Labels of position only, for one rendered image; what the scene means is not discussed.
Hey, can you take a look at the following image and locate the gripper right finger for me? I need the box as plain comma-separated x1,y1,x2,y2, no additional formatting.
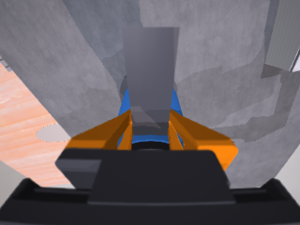
168,109,238,172

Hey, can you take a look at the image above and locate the black round base with stud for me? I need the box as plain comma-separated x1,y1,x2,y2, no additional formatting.
119,75,178,102

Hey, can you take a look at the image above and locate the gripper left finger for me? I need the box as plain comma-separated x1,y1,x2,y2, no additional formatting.
64,109,133,150

